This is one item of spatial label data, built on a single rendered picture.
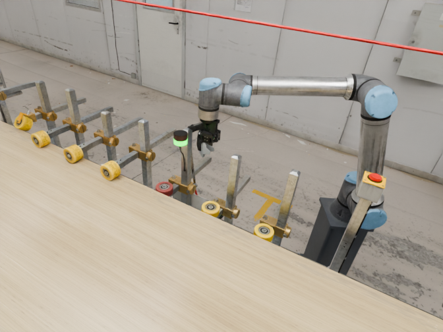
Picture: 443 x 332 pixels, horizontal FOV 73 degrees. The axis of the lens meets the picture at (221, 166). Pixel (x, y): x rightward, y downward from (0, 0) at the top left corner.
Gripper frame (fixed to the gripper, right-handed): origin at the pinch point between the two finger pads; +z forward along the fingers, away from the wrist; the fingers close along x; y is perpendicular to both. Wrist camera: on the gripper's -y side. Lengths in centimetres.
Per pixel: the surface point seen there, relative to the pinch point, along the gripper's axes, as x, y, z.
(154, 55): 264, -249, 46
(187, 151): -9.6, -2.0, -5.7
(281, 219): -9.6, 46.0, 10.5
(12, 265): -80, -23, 11
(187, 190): -10.6, -0.9, 15.9
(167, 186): -18.5, -7.1, 10.8
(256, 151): 183, -34, 101
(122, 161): -21.1, -31.1, 5.1
